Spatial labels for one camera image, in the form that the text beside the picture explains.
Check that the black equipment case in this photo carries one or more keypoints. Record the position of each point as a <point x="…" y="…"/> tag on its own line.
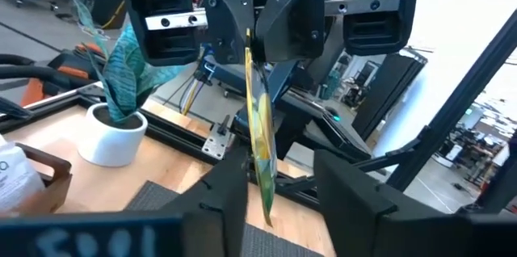
<point x="107" y="6"/>

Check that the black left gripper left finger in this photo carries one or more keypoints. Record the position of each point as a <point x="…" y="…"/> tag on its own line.
<point x="218" y="216"/>

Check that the green snake plant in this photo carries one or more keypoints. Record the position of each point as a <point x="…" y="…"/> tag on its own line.
<point x="125" y="71"/>

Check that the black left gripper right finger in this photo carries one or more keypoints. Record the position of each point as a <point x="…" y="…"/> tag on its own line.
<point x="363" y="216"/>

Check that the grey woven placemat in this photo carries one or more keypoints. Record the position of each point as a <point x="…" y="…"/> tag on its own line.
<point x="149" y="198"/>

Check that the silver corner bracket plate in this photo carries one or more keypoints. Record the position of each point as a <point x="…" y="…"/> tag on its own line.
<point x="216" y="146"/>

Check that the yellow green foil tea packet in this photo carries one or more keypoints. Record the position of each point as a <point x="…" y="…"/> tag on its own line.
<point x="262" y="127"/>

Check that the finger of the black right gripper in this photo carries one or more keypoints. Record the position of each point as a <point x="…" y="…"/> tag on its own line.
<point x="295" y="18"/>
<point x="226" y="6"/>

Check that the black aluminium table frame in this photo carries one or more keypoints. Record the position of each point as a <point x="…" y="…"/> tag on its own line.
<point x="464" y="101"/>

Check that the brown wooden tea organizer box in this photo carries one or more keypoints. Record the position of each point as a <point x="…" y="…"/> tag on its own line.
<point x="56" y="184"/>

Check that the white round plant pot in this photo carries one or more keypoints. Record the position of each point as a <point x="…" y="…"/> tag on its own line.
<point x="109" y="148"/>

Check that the orange black shop vacuum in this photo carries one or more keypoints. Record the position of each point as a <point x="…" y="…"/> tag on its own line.
<point x="34" y="91"/>

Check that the dark grey equipment stand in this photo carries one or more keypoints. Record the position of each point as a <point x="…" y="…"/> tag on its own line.
<point x="387" y="91"/>

